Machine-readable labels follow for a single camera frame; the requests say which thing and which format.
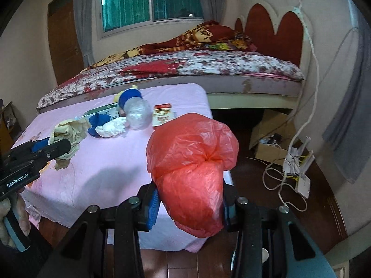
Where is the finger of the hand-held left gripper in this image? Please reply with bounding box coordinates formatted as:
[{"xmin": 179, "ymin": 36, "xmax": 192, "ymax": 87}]
[
  {"xmin": 9, "ymin": 138, "xmax": 52, "ymax": 159},
  {"xmin": 28, "ymin": 138, "xmax": 72, "ymax": 166}
]

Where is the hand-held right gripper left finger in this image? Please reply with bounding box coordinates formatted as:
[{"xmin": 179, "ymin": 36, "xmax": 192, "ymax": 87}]
[{"xmin": 38, "ymin": 181, "xmax": 160, "ymax": 278}]

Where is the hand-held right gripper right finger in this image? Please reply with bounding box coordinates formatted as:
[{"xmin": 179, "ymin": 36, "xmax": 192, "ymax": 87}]
[{"xmin": 222, "ymin": 185, "xmax": 334, "ymax": 278}]

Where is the beige glove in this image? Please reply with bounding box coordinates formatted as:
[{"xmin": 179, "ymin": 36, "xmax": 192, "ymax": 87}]
[{"xmin": 48, "ymin": 117, "xmax": 92, "ymax": 171}]

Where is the red plastic bag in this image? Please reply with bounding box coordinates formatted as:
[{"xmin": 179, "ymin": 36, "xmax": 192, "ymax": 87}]
[{"xmin": 146, "ymin": 113, "xmax": 240, "ymax": 238}]

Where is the blue printed cup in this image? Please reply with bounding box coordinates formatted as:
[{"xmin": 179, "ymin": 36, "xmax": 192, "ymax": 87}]
[{"xmin": 117, "ymin": 89, "xmax": 143, "ymax": 109}]

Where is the person's left hand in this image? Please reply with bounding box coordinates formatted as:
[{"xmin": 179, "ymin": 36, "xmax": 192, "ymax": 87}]
[{"xmin": 0, "ymin": 193, "xmax": 32, "ymax": 246}]

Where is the cluttered shelf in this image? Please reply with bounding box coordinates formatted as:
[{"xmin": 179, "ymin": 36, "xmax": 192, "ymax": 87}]
[{"xmin": 0, "ymin": 100, "xmax": 22, "ymax": 151}]

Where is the pink tablecloth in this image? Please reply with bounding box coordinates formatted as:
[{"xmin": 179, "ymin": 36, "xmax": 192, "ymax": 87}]
[{"xmin": 13, "ymin": 83, "xmax": 234, "ymax": 252}]

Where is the crumpled blue wrapper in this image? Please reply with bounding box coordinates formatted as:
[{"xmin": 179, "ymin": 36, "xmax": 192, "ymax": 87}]
[{"xmin": 88, "ymin": 111, "xmax": 113, "ymax": 137}]

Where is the crumpled white tissue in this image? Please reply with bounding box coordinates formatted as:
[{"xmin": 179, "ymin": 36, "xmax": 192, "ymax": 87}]
[{"xmin": 95, "ymin": 118, "xmax": 128, "ymax": 139}]

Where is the green and white carton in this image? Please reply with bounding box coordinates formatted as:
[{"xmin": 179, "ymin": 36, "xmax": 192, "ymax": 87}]
[{"xmin": 83, "ymin": 104, "xmax": 122, "ymax": 120}]

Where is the white router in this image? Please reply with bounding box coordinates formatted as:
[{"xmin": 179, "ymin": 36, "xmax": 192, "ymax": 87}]
[{"xmin": 282, "ymin": 136, "xmax": 315, "ymax": 199}]

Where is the crumpled yellow cloth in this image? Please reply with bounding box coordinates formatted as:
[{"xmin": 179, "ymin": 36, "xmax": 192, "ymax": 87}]
[{"xmin": 114, "ymin": 85, "xmax": 138, "ymax": 104}]

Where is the clear plastic bottle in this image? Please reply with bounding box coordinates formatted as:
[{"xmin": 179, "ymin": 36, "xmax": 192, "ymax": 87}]
[{"xmin": 123, "ymin": 98, "xmax": 153, "ymax": 130}]

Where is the red snack packet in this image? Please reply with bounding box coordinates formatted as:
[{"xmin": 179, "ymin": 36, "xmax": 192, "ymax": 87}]
[{"xmin": 152, "ymin": 104, "xmax": 177, "ymax": 127}]

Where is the cardboard box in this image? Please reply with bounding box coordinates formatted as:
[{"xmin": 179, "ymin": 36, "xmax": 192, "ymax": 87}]
[{"xmin": 249, "ymin": 110, "xmax": 296, "ymax": 165}]

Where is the brown wooden door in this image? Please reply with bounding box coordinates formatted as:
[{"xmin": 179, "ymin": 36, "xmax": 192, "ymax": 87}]
[{"xmin": 48, "ymin": 0, "xmax": 84, "ymax": 86}]

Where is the floral bed mattress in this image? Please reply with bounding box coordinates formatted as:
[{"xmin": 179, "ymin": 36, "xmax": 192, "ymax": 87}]
[{"xmin": 36, "ymin": 49, "xmax": 306, "ymax": 115}]

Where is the grey hanging cloth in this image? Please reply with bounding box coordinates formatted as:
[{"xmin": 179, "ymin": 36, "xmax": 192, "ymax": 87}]
[{"xmin": 322, "ymin": 0, "xmax": 371, "ymax": 184}]

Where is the colourful pillow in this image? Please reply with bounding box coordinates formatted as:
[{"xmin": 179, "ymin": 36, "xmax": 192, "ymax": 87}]
[{"xmin": 203, "ymin": 36, "xmax": 257, "ymax": 53}]

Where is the red patterned blanket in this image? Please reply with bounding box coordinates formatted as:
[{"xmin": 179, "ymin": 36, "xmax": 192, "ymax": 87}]
[{"xmin": 87, "ymin": 20, "xmax": 253, "ymax": 68}]

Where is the red heart-shaped headboard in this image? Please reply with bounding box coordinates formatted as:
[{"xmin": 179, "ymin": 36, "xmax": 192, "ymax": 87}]
[{"xmin": 234, "ymin": 3, "xmax": 304, "ymax": 64}]

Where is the cream bed frame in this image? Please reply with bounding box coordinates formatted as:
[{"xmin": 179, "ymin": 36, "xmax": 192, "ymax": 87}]
[{"xmin": 207, "ymin": 92, "xmax": 300, "ymax": 111}]

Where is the white cable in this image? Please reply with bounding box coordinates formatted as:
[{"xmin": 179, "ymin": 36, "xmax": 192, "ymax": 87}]
[{"xmin": 262, "ymin": 0, "xmax": 318, "ymax": 212}]

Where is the window with white frame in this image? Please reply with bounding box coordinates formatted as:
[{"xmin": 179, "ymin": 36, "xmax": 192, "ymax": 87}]
[{"xmin": 97, "ymin": 0, "xmax": 205, "ymax": 34}]

